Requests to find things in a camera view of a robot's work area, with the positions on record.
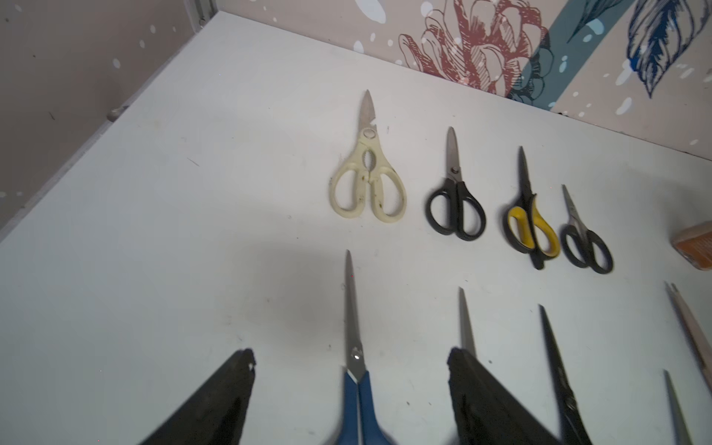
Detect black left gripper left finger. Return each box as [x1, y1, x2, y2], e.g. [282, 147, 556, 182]
[143, 349, 256, 444]

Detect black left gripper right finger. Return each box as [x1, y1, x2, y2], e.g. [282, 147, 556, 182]
[448, 348, 559, 445]

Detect dark blue handled scissors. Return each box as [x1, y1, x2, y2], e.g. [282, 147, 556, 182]
[459, 287, 477, 357]

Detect long matte black scissors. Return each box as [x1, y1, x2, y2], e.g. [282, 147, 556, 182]
[539, 305, 593, 445]

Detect yellow black scissors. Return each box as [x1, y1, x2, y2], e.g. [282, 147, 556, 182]
[502, 146, 561, 271]

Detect small black scissors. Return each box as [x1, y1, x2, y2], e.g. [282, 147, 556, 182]
[560, 185, 614, 274]

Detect large black scissors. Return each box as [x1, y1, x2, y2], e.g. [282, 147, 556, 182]
[425, 127, 487, 242]

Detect cream kitchen shears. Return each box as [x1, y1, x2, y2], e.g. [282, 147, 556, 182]
[329, 90, 408, 224]

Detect pink kitchen shears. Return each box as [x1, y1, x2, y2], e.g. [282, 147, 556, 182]
[665, 282, 712, 389]

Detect brown spice bottle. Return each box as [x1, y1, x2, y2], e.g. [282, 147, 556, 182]
[671, 221, 712, 271]

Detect aluminium corner frame post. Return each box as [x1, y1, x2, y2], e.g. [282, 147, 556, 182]
[184, 0, 219, 33]

